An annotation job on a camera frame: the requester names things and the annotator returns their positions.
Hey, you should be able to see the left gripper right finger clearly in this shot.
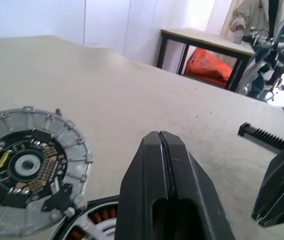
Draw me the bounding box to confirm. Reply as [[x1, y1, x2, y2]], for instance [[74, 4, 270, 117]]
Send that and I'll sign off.
[[159, 130, 233, 240]]

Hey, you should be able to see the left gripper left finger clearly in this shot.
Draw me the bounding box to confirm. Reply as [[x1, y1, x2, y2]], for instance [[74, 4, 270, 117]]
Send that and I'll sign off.
[[113, 130, 174, 240]]

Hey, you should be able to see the motor stator with copper windings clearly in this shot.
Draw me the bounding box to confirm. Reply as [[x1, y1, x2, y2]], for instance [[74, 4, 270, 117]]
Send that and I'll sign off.
[[48, 194, 119, 240]]

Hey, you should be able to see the silver motor cover with circuit board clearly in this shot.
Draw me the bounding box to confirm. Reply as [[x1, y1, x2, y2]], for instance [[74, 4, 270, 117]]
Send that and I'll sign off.
[[0, 105, 94, 237]]

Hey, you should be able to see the bystander bare hand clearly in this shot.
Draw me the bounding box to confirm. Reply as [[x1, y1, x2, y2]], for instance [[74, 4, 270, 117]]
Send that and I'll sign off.
[[232, 16, 247, 32]]

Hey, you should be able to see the orange bag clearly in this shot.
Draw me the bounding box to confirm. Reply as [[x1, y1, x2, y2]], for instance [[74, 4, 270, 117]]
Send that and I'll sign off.
[[185, 46, 234, 89]]

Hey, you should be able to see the person in beige coat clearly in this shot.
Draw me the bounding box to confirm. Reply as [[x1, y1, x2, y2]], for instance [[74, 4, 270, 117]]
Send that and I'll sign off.
[[220, 0, 282, 99]]

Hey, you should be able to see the beige table with black frame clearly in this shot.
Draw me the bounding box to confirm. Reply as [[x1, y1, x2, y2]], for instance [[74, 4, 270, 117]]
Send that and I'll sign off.
[[155, 27, 256, 94]]

